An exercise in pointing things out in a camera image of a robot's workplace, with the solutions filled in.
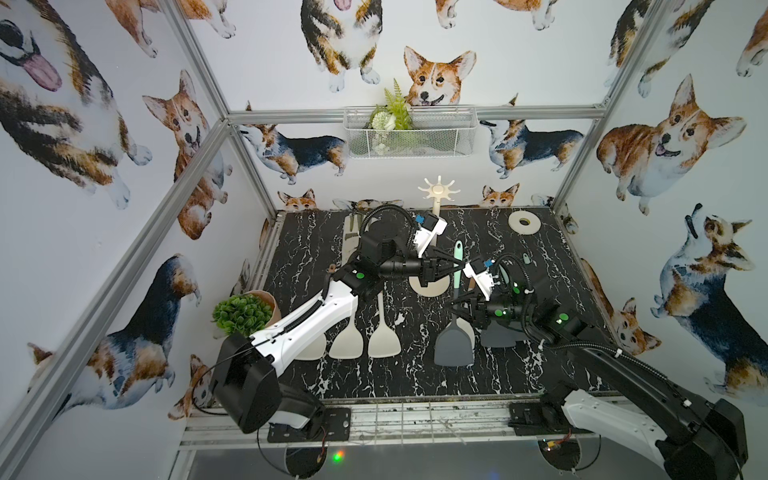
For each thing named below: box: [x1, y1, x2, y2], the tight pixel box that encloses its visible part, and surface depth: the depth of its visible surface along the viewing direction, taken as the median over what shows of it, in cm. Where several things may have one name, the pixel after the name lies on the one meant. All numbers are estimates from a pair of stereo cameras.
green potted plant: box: [211, 290, 281, 337], surface depth 78 cm
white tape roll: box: [508, 211, 541, 235], surface depth 120 cm
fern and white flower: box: [370, 78, 414, 155], surface depth 85 cm
